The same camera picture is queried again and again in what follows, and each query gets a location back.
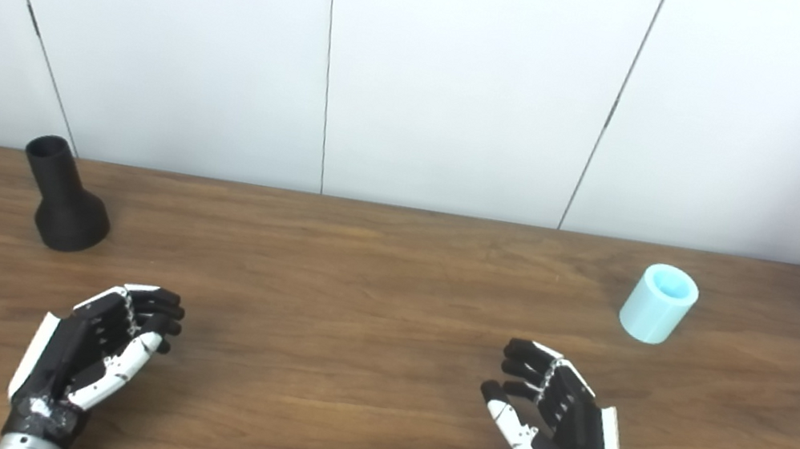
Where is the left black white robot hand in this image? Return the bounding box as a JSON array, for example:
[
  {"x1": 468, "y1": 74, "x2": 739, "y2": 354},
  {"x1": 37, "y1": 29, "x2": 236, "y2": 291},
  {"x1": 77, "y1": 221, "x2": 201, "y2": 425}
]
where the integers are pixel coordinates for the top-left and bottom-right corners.
[{"x1": 0, "y1": 265, "x2": 189, "y2": 449}]

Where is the black funnel-shaped nozzle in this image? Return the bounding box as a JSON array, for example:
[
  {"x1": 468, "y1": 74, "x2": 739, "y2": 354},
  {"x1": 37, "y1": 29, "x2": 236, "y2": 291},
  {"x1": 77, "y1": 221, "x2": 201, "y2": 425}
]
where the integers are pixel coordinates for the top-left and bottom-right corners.
[{"x1": 10, "y1": 131, "x2": 124, "y2": 259}]

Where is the light-blue cylindrical hose piece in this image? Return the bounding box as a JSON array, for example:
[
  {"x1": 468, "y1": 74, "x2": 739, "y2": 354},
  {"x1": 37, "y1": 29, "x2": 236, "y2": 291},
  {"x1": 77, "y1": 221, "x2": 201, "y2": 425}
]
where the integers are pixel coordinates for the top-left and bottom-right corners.
[{"x1": 615, "y1": 258, "x2": 704, "y2": 352}]

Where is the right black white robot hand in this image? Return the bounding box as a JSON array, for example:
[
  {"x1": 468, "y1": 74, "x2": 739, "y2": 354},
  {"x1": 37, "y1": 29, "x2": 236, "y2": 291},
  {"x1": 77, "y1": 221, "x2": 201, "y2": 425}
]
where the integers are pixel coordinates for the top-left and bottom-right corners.
[{"x1": 470, "y1": 333, "x2": 642, "y2": 449}]

